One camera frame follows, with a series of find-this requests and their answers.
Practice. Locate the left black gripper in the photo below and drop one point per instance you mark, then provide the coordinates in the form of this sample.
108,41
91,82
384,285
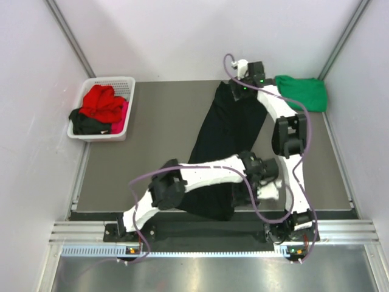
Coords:
257,183

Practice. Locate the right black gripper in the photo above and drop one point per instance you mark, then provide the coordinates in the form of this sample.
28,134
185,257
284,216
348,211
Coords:
234,86

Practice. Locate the black t shirt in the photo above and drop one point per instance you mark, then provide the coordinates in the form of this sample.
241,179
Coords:
229,128

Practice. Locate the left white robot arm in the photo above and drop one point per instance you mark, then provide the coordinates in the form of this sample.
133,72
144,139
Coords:
169,184

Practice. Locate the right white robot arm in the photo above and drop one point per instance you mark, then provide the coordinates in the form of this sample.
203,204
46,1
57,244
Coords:
291,140

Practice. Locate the green folded t shirt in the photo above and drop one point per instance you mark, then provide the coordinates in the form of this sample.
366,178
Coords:
310,92

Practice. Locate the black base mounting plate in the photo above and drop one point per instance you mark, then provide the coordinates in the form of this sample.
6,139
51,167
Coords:
159,230

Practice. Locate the red t shirt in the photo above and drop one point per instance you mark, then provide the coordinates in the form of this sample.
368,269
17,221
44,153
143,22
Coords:
102,104

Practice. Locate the white plastic laundry basket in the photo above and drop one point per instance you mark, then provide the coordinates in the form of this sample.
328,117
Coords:
123,87

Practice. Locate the black garment in basket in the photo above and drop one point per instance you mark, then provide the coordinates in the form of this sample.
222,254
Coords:
84,125

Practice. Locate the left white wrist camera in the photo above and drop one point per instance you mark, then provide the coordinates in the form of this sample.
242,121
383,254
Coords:
269,191

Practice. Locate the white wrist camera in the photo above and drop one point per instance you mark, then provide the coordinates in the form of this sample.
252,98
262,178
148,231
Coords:
241,68
269,191

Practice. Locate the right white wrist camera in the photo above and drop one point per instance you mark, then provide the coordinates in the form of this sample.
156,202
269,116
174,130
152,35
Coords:
241,68

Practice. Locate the aluminium frame rail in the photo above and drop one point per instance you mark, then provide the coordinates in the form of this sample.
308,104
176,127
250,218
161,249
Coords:
340,232

